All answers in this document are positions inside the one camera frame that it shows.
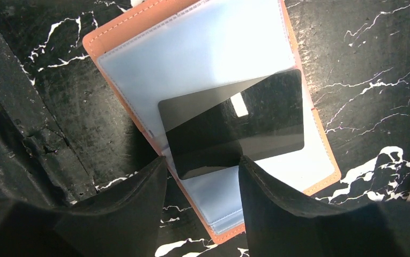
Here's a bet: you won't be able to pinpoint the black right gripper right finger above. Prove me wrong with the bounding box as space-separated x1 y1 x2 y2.
238 156 410 256

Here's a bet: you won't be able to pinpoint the single black VIP card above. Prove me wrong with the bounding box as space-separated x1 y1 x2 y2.
158 69 304 180

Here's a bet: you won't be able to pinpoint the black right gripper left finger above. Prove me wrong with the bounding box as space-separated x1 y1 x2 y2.
0 157 167 256

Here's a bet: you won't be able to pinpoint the brown leather card holder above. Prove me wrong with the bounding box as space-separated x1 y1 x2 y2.
83 1 341 244

